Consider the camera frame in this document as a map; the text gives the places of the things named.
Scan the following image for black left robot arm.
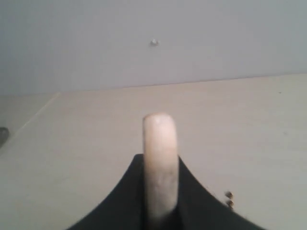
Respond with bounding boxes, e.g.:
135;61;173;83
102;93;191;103
0;127;10;147

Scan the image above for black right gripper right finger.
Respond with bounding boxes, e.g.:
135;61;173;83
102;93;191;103
167;157;266;230

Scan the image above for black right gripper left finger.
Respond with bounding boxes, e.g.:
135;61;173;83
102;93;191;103
69;154;145;230

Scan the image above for scattered brown pellets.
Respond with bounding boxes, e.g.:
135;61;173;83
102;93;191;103
225;191;234;209

